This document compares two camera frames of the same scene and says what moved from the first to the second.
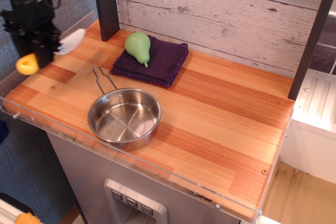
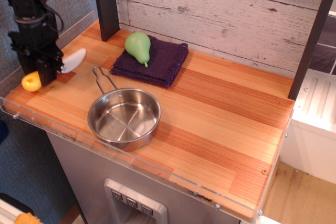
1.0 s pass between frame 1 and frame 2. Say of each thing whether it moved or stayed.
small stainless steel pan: stayed
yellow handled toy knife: moved
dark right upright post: stayed
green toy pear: stayed
